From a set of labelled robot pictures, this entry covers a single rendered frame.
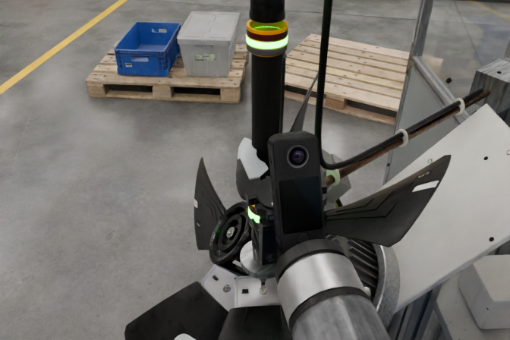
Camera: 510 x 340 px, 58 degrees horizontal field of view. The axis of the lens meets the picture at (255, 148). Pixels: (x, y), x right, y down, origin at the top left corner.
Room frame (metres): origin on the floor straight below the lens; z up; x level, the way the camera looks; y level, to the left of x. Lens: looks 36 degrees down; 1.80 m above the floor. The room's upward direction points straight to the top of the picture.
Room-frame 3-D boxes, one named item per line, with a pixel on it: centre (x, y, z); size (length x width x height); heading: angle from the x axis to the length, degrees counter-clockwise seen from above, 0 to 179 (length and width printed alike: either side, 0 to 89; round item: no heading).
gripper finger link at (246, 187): (0.39, 0.00, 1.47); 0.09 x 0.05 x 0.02; 22
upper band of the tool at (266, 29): (0.46, -0.01, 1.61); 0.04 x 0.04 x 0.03
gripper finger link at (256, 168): (0.44, 0.01, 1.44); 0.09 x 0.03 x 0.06; 22
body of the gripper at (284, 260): (0.34, -0.04, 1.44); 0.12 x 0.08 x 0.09; 13
